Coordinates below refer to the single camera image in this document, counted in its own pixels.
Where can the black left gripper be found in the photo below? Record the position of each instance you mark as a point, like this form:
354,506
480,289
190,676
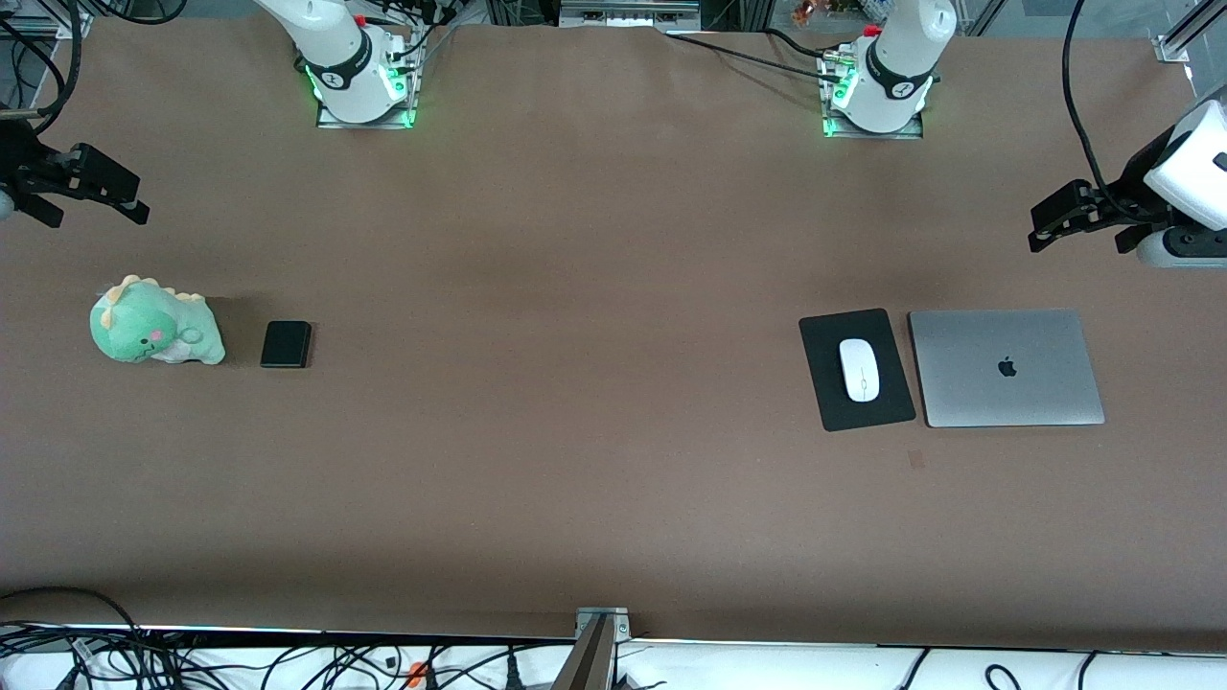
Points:
1129,191

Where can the white computer mouse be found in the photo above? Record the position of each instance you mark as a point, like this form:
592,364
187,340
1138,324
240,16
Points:
860,369

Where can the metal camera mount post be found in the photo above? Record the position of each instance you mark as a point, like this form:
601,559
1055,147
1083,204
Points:
590,661

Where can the small black box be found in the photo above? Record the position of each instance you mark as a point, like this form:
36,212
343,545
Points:
286,345

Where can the aluminium frame profile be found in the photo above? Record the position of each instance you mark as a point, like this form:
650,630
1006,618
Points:
1174,46

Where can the green dinosaur plush toy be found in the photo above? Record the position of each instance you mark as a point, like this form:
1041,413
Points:
144,326

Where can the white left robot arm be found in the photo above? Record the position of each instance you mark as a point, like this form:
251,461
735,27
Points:
901,57

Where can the small colourful objects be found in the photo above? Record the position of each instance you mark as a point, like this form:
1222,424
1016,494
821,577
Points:
815,11

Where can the black mouse pad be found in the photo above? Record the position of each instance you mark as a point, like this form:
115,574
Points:
891,383

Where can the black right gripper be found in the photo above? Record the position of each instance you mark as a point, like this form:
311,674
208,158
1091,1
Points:
21,159

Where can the grey closed laptop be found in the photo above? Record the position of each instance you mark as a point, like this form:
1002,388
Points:
959,383

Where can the silver electronics box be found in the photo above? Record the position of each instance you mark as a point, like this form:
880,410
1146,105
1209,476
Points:
628,14

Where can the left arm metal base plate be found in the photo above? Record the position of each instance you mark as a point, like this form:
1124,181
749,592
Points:
872,135

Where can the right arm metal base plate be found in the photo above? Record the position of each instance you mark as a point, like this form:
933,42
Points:
364,125

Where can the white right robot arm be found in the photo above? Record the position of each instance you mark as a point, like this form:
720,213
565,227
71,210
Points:
335,48

